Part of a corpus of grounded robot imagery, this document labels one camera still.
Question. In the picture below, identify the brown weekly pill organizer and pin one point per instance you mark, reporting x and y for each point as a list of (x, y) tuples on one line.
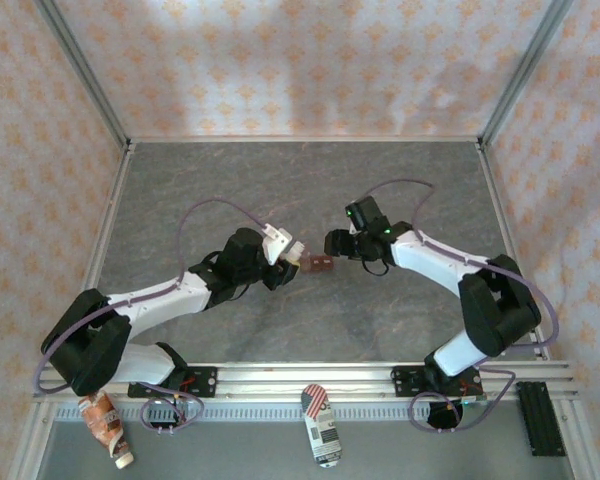
[(320, 264)]

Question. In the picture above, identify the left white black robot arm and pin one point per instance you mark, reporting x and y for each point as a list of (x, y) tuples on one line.
[(170, 300)]

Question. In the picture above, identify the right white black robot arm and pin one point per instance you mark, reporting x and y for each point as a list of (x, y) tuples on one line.
[(430, 260)]

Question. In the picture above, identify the flag print pouch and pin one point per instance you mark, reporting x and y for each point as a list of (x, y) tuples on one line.
[(320, 425)]

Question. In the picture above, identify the orange patterned white curtain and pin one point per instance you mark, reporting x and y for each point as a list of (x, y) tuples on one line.
[(300, 60), (580, 200), (20, 200)]

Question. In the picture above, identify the brown squeeze bottle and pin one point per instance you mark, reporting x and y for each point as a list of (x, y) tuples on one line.
[(102, 420)]

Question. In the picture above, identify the black ribbed strip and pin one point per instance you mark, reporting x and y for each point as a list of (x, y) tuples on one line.
[(540, 420)]

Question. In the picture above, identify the wide aluminium frame rail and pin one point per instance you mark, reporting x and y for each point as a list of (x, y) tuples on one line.
[(305, 374)]

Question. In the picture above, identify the aluminium table edge rail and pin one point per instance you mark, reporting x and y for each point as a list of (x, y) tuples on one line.
[(305, 138), (121, 175), (505, 225)]

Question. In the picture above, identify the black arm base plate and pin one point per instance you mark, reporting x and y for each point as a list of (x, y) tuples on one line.
[(405, 382), (205, 382)]

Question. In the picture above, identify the aluminium frame post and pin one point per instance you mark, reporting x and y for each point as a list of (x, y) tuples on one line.
[(81, 65), (527, 65)]

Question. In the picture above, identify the aluminium frame beam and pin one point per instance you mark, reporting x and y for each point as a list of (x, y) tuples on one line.
[(575, 450), (30, 440)]

